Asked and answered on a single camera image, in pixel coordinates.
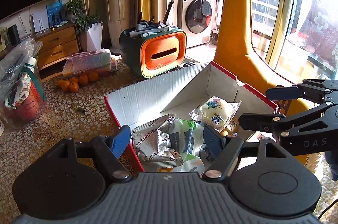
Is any bread bun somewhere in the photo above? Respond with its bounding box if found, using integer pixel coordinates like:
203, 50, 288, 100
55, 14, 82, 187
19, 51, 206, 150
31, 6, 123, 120
189, 96, 242, 132

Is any white snack packet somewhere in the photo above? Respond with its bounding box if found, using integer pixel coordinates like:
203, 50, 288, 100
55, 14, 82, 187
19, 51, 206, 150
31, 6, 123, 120
158, 119, 206, 174

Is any silver snack bag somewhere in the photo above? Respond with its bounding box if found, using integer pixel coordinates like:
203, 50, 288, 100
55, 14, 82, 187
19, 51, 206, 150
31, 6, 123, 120
132, 115, 184, 171

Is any blue gloved hand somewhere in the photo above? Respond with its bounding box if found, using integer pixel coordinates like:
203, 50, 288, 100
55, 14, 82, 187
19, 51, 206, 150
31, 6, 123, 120
325, 150, 338, 182

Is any orange tangerine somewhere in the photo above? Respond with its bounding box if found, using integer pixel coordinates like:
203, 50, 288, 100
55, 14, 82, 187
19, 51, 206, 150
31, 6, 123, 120
79, 74, 89, 86
88, 71, 99, 82
68, 82, 79, 93

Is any red cardboard box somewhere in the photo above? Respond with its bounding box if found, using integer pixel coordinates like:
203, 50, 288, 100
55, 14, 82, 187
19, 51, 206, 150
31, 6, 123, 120
104, 62, 278, 128

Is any clear plastic fruit bag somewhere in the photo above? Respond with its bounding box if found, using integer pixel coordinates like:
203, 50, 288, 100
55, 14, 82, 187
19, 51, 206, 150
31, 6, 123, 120
1, 38, 46, 133

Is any orange green tissue box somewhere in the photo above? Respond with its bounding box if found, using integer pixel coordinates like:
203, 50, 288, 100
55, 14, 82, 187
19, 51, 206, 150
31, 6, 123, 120
119, 27, 187, 78

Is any wooden drawer cabinet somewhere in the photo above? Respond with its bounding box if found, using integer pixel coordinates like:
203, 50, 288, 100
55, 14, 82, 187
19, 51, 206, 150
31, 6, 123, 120
34, 23, 80, 70

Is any washing machine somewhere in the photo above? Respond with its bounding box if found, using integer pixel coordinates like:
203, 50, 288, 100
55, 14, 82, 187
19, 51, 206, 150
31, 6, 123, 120
176, 0, 216, 48

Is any white board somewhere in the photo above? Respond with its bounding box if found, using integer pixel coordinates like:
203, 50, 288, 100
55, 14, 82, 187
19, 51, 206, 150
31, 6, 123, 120
32, 9, 49, 33

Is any blue picture board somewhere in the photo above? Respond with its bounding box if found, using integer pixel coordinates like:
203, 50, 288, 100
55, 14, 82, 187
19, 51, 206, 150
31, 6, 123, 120
46, 1, 65, 27

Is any black speaker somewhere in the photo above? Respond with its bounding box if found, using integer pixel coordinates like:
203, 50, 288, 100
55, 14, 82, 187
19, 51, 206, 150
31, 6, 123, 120
7, 24, 21, 46

